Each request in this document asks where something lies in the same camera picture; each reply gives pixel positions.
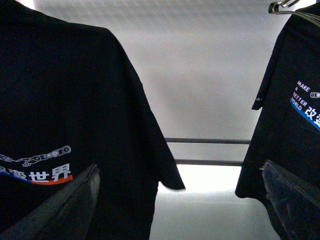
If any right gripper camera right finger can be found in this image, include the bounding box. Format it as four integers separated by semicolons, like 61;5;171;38
262;160;320;240

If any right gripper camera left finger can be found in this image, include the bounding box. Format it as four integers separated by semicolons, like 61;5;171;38
0;164;100;240

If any black t-shirt small logo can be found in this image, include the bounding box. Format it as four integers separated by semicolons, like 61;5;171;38
0;0;185;240

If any black t-shirt on right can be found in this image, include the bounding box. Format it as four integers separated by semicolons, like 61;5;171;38
234;2;320;240

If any dark metal rack frame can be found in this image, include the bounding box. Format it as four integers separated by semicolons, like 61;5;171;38
165;137;250;167

